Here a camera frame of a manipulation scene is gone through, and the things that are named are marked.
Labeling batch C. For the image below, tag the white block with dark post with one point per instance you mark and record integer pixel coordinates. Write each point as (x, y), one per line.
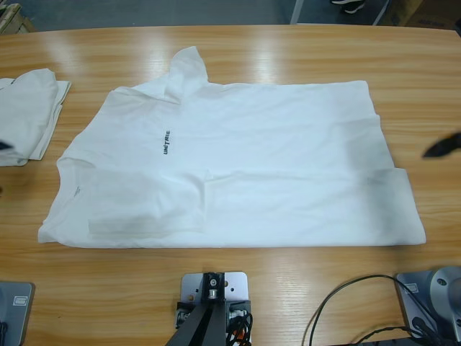
(213, 310)

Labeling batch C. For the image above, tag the wooden pallet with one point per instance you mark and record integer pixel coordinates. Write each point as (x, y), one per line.
(14, 18)

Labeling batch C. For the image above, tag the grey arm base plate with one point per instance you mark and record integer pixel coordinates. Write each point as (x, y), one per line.
(425, 303)
(14, 313)

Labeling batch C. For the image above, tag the brown cardboard box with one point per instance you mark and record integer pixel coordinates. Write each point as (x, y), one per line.
(425, 11)

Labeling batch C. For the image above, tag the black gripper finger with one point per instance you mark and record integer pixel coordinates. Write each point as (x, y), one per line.
(4, 145)
(443, 146)

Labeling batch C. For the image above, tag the black white shoe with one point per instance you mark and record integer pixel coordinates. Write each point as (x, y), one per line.
(349, 6)

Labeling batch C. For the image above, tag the white metal post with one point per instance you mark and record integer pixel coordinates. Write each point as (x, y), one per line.
(297, 11)

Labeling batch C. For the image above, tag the white Unitree T-shirt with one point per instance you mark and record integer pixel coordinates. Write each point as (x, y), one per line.
(252, 173)
(25, 115)

